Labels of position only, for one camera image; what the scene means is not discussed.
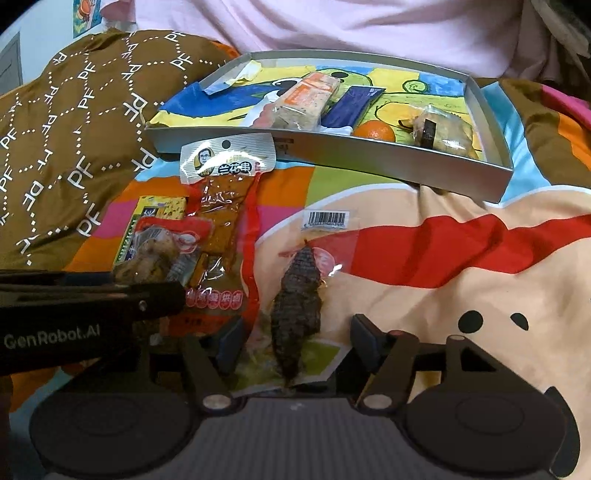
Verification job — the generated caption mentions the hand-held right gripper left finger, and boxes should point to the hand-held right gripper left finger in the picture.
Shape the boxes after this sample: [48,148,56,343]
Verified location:
[180,316,246,414]

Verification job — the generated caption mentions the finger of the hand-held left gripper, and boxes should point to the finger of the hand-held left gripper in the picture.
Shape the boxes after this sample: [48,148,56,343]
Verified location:
[0,271,186,320]

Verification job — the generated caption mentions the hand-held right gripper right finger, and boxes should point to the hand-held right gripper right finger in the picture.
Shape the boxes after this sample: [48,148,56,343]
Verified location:
[350,314,504,414]

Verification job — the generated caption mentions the red packet brown snack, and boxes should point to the red packet brown snack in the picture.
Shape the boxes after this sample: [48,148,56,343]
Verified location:
[115,217,216,284]

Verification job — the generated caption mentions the clear packet dark brown snack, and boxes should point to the clear packet dark brown snack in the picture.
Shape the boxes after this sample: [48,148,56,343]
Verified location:
[252,210,354,393]

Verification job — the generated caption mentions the grey tray box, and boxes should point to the grey tray box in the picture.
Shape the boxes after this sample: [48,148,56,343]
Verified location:
[144,50,514,204]

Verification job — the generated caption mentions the orange tangerine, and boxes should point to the orange tangerine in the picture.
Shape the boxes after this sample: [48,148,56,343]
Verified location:
[353,121,397,143]

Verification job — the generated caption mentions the orange white snack bar packet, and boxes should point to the orange white snack bar packet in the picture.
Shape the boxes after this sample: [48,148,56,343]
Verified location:
[249,71,346,133]

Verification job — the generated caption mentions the yellow green snack packet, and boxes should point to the yellow green snack packet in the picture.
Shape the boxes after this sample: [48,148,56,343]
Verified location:
[113,195,188,268]

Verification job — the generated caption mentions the colourful printed blanket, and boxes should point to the colourful printed blanket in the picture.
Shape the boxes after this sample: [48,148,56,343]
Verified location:
[9,76,591,480]

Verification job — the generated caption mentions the clear tofu skewer packet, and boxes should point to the clear tofu skewer packet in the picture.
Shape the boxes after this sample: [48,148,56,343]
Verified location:
[179,133,278,326]

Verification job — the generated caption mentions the clear packet brown cake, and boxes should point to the clear packet brown cake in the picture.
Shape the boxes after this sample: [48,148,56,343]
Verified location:
[410,104,481,158]

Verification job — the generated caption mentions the dark blue snack packet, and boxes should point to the dark blue snack packet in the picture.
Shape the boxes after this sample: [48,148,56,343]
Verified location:
[321,85,387,132]

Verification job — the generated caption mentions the white and blue wrapper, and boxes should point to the white and blue wrapper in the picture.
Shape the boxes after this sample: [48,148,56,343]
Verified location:
[201,60,262,96]

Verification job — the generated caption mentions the pink hanging cloth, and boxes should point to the pink hanging cloth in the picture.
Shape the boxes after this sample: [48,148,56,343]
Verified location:
[99,0,591,86]

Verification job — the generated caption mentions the colourful wall poster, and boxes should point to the colourful wall poster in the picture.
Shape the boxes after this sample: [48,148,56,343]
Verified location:
[71,0,105,38]

